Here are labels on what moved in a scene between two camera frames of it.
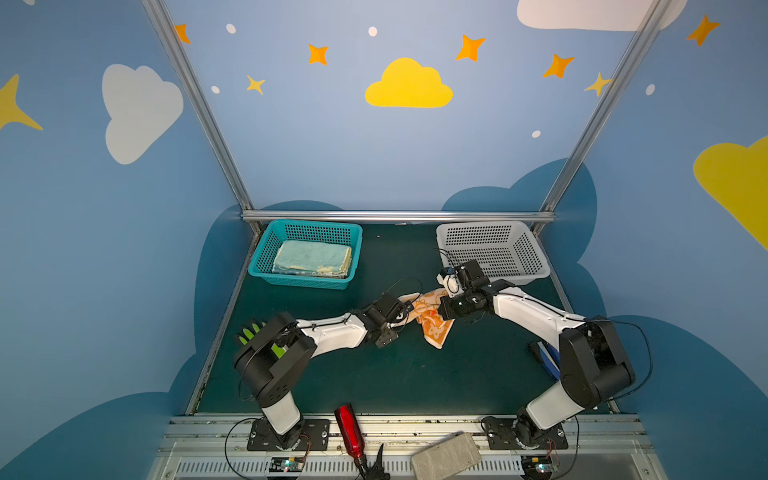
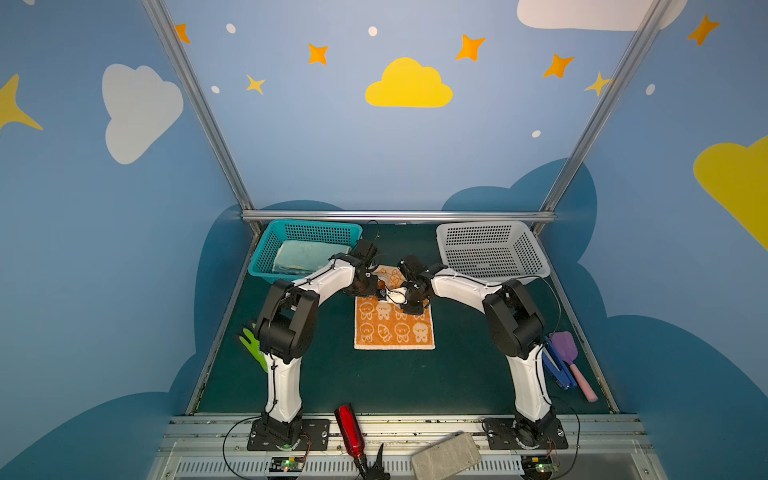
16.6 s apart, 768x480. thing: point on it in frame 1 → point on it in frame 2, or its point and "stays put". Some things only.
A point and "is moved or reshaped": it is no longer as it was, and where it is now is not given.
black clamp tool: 376,472 stays put
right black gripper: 453,306 → 413,294
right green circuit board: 536,466 stays put
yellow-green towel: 312,258 stays put
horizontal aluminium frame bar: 401,216 stays put
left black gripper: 394,312 → 372,285
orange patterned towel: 426,311 is moved or reshaped
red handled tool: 347,420 stays put
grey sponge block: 446,460 stays put
